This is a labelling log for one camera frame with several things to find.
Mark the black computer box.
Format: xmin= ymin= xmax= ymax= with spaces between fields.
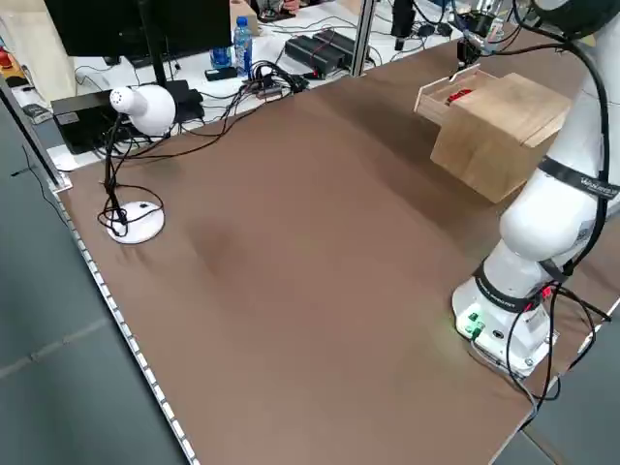
xmin=50 ymin=93 xmax=128 ymax=156

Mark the blue label water bottle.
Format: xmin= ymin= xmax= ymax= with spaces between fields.
xmin=232 ymin=15 xmax=255 ymax=79

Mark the wooden cabinet drawer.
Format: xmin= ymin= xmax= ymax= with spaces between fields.
xmin=414 ymin=63 xmax=508 ymax=128

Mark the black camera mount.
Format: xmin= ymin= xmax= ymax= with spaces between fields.
xmin=389 ymin=0 xmax=417 ymax=52

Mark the black lamp cable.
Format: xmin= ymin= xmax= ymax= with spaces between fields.
xmin=98 ymin=72 xmax=311 ymax=238

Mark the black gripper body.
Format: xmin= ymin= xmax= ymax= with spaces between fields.
xmin=455 ymin=12 xmax=490 ymax=47

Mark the aluminium table edge rail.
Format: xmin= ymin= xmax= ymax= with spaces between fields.
xmin=52 ymin=191 xmax=201 ymax=465

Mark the aluminium frame post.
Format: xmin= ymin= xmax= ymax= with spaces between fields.
xmin=0 ymin=77 xmax=74 ymax=195
xmin=349 ymin=0 xmax=378 ymax=78

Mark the black computer monitor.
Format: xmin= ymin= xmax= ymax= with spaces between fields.
xmin=43 ymin=0 xmax=233 ymax=58

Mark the brown cardboard box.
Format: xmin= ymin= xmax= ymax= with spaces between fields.
xmin=229 ymin=0 xmax=264 ymax=38

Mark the beige cardboard sheet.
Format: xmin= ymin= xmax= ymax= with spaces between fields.
xmin=9 ymin=0 xmax=78 ymax=103

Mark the black arm base cable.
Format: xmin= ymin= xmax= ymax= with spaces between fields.
xmin=503 ymin=280 xmax=614 ymax=418

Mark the ribbed power supply box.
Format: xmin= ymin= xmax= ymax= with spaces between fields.
xmin=284 ymin=34 xmax=348 ymax=79
xmin=312 ymin=28 xmax=362 ymax=69

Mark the small blue label bottle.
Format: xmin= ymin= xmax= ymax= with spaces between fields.
xmin=209 ymin=45 xmax=233 ymax=70

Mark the black monitor stand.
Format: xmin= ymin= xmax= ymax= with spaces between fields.
xmin=139 ymin=0 xmax=204 ymax=122

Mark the light wooden cabinet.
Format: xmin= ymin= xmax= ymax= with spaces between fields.
xmin=429 ymin=72 xmax=574 ymax=204

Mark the white desk lamp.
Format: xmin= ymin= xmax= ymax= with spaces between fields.
xmin=99 ymin=84 xmax=178 ymax=245

